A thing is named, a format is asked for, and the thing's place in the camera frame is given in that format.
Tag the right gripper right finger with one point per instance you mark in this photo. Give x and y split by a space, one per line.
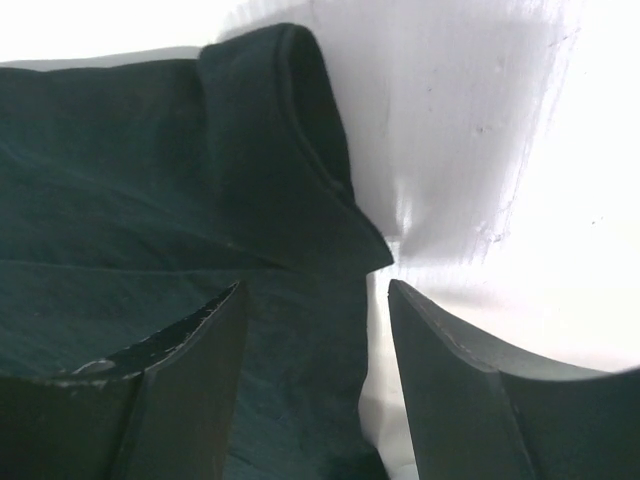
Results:
479 407

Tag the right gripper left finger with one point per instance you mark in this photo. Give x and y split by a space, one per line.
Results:
159 409

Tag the black t shirt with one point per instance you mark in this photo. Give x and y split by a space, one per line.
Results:
133 195

